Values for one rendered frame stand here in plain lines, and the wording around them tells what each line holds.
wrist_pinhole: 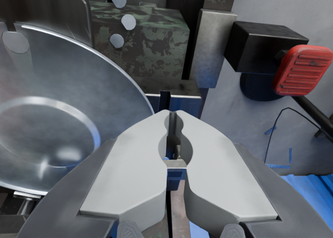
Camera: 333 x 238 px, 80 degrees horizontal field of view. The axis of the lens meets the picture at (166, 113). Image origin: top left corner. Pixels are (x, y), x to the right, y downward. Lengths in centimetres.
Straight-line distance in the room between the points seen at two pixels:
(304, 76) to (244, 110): 109
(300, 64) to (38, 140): 35
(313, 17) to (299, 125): 77
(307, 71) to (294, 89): 3
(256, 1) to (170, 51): 79
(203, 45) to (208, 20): 4
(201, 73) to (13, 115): 30
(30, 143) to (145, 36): 23
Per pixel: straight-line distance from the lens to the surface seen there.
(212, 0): 38
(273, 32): 36
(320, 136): 188
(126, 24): 35
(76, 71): 24
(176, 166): 40
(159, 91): 34
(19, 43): 24
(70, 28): 22
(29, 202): 48
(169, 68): 38
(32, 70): 25
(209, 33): 37
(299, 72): 32
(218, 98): 127
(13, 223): 31
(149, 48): 36
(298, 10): 122
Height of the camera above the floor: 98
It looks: 51 degrees down
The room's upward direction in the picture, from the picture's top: 173 degrees clockwise
